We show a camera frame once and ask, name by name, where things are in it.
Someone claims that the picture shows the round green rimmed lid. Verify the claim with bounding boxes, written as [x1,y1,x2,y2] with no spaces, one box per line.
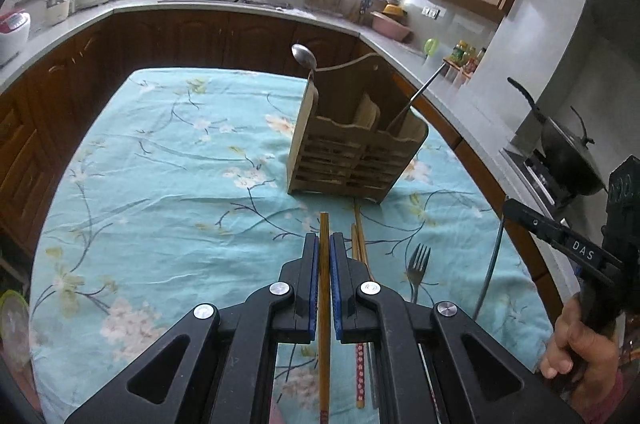
[0,291,31,371]

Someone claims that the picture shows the light wooden spatula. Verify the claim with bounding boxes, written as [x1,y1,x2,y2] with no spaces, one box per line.
[352,93,381,129]

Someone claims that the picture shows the wooden base cabinets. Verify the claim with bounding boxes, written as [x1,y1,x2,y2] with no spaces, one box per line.
[0,10,563,305]

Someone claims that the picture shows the metal spoon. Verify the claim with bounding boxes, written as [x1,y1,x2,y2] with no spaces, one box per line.
[291,44,318,77]

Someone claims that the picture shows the gas stove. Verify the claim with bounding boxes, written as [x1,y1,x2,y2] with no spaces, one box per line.
[522,149,571,211]

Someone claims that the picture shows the small white electric pot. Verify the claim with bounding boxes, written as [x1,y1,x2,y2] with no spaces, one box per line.
[44,0,76,25]

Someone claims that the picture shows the white red rice cooker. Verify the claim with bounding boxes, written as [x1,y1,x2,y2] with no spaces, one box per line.
[0,11,32,66]

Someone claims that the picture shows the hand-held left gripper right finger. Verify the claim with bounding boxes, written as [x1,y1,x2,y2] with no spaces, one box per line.
[330,231,585,424]

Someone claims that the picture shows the knife block with scissors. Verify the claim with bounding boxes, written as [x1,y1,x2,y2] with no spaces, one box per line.
[350,0,376,25]

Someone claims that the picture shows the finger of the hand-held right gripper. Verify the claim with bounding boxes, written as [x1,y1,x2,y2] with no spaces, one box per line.
[502,199,624,278]

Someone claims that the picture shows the grey kitchen countertop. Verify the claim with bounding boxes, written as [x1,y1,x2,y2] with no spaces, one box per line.
[0,0,571,225]

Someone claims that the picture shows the pink basin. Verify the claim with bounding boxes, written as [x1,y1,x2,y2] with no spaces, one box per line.
[371,11,413,43]

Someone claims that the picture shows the long metal utensil handle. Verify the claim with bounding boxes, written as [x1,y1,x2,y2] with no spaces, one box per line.
[389,63,448,130]

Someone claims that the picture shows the wooden chopstick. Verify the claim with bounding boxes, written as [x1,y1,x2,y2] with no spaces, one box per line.
[350,223,368,409]
[319,212,332,424]
[353,198,375,282]

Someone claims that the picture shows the person's right forearm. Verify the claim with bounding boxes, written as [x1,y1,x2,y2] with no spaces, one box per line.
[570,369,632,424]

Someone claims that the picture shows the person's right hand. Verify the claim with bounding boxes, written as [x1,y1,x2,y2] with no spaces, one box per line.
[540,293,623,385]

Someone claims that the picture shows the metal fork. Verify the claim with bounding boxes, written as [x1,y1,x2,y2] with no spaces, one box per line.
[406,243,432,305]

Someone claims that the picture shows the grey cable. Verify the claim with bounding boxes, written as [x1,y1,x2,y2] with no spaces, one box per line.
[472,214,507,321]

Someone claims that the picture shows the black wok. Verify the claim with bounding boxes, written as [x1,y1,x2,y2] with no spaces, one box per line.
[507,76,608,197]

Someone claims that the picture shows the wooden utensil holder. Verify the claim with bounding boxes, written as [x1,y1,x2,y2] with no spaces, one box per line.
[286,53,430,205]

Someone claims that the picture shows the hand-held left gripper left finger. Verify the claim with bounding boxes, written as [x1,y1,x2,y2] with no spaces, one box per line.
[65,231,321,424]

